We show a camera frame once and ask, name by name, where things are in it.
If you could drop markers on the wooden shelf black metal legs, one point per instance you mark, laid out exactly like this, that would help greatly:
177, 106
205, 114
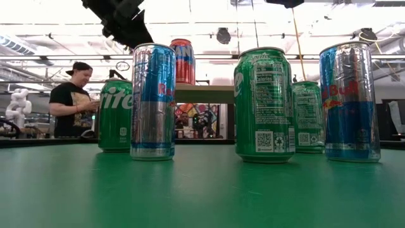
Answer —
205, 94

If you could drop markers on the blue silver Red Bull can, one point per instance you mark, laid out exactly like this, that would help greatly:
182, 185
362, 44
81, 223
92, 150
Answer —
348, 111
153, 111

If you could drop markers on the black ceiling spotlight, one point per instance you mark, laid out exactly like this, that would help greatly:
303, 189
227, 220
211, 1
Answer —
223, 35
367, 33

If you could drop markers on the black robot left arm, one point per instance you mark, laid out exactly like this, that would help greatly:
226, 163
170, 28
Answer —
104, 6

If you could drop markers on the black curved hoop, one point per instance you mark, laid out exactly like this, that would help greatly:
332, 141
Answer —
17, 128

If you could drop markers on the green table mat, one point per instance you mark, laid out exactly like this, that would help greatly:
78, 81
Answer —
202, 196

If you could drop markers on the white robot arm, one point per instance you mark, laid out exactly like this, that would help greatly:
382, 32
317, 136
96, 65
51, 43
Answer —
19, 104

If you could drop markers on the black background robot arm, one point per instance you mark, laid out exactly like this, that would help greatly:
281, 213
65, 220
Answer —
204, 123

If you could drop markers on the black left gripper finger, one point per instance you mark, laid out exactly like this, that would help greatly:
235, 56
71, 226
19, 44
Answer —
144, 30
133, 39

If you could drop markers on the red-orange Fanta can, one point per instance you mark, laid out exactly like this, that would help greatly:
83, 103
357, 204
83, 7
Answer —
183, 63

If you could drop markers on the colourful patterned wall panel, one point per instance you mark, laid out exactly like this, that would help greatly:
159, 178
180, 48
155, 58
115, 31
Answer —
190, 107

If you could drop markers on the green Sprite can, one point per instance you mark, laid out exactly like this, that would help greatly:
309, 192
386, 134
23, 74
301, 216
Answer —
308, 120
264, 111
115, 120

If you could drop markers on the person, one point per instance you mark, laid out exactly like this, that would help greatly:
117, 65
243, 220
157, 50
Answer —
69, 104
183, 119

